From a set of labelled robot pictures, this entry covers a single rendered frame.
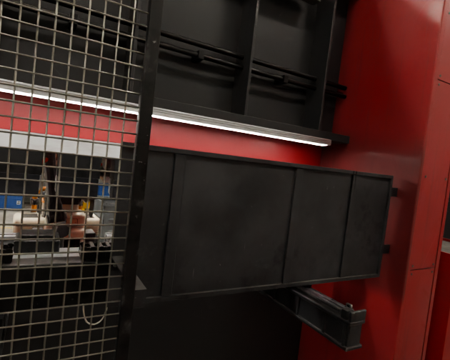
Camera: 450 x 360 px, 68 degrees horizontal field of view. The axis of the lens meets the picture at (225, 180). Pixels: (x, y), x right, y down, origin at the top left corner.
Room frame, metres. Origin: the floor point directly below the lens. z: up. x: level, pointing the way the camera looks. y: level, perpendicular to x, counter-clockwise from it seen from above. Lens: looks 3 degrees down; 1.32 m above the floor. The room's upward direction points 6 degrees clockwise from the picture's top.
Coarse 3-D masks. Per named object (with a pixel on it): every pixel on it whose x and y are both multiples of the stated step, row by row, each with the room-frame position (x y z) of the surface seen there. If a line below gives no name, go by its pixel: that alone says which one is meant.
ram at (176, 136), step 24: (0, 96) 1.12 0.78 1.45; (24, 96) 1.16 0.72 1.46; (0, 120) 1.12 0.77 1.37; (24, 120) 1.16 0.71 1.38; (72, 120) 1.23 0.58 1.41; (96, 120) 1.27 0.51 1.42; (120, 120) 1.32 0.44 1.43; (168, 120) 1.41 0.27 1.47; (0, 144) 1.13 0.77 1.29; (24, 144) 1.16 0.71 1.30; (48, 144) 1.20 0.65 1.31; (72, 144) 1.24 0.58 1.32; (96, 144) 1.28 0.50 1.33; (120, 144) 1.32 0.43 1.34; (168, 144) 1.42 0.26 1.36; (192, 144) 1.47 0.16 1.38; (216, 144) 1.53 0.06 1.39; (240, 144) 1.59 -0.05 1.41; (264, 144) 1.66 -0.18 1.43; (288, 144) 1.74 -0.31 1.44; (312, 144) 1.82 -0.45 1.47
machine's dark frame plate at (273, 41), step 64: (64, 0) 1.10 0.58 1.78; (128, 0) 1.25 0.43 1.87; (192, 0) 1.38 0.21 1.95; (256, 0) 1.39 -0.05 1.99; (320, 0) 1.58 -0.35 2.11; (0, 64) 1.07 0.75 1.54; (192, 64) 1.39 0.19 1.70; (256, 64) 1.55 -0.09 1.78; (320, 64) 1.64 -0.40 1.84; (320, 128) 1.60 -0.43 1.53
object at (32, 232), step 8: (24, 232) 1.00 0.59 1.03; (32, 232) 1.01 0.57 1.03; (40, 232) 1.02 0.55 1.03; (48, 232) 1.03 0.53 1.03; (56, 232) 1.09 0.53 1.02; (16, 240) 0.95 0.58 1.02; (24, 240) 0.96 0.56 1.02; (32, 240) 0.97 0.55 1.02; (40, 240) 0.98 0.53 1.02; (48, 240) 0.99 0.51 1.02; (56, 240) 1.00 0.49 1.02; (16, 248) 0.95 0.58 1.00; (24, 248) 0.96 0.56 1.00; (32, 248) 0.97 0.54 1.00; (40, 248) 0.98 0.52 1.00; (48, 248) 0.99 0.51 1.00; (56, 248) 1.00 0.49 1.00
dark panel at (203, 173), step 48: (192, 192) 0.97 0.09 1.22; (240, 192) 1.05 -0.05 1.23; (288, 192) 1.15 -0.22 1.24; (336, 192) 1.26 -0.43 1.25; (384, 192) 1.40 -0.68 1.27; (144, 240) 0.91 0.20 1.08; (192, 240) 0.98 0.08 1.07; (240, 240) 1.06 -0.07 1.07; (288, 240) 1.15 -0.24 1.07; (336, 240) 1.28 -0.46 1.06; (192, 288) 0.99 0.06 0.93; (240, 288) 1.07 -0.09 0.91
